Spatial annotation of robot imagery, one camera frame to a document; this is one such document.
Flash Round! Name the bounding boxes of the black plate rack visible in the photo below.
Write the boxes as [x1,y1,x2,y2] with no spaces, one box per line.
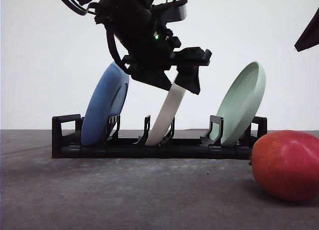
[52,114,267,159]

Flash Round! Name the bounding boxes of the green plate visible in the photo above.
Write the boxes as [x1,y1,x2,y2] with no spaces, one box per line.
[211,61,266,146]

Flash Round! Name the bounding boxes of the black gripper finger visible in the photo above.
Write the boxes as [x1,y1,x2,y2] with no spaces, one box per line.
[294,9,319,52]

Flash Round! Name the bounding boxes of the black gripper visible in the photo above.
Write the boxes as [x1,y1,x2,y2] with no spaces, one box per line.
[122,21,212,95]

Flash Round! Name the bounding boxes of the black cable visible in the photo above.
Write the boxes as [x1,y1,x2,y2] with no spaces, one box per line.
[104,23,129,72]

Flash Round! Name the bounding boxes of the white plate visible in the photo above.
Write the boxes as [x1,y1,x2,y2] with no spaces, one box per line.
[145,82,186,146]

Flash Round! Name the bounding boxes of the blue plate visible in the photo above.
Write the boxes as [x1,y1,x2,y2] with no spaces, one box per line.
[81,62,130,146]

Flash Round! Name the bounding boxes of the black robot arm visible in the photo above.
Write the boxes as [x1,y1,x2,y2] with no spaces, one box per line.
[88,0,212,95]

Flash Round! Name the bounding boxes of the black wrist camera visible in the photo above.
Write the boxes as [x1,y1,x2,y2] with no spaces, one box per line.
[151,0,188,23]

